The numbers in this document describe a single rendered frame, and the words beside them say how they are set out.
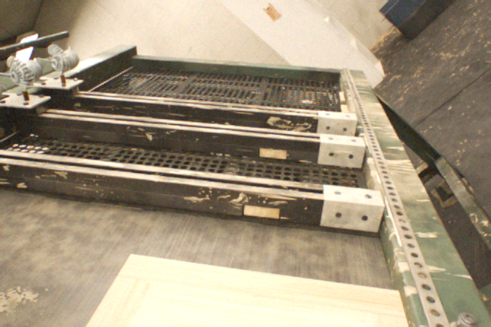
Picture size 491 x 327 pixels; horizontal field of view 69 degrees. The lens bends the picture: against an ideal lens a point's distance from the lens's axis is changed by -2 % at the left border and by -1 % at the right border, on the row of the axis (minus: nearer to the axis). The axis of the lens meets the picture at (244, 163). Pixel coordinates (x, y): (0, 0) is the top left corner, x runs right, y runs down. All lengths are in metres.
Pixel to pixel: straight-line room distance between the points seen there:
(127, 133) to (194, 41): 4.83
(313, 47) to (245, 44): 1.78
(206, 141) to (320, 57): 3.19
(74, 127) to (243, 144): 0.54
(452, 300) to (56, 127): 1.13
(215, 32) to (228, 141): 4.78
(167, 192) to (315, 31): 3.44
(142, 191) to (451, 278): 0.64
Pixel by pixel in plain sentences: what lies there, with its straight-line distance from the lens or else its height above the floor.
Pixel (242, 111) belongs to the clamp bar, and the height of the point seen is 1.23.
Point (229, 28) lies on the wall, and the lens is 5.72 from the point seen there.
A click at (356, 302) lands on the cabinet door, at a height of 0.95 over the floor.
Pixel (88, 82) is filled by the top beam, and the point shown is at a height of 1.78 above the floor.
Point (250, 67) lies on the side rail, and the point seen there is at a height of 1.27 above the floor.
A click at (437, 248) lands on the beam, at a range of 0.78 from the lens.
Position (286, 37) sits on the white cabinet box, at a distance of 4.15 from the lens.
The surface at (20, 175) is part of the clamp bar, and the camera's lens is 1.03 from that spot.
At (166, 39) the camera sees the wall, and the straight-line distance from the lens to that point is 6.09.
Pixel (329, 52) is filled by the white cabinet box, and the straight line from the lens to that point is 4.16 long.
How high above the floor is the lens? 1.35
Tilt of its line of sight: 11 degrees down
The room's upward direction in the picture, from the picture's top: 52 degrees counter-clockwise
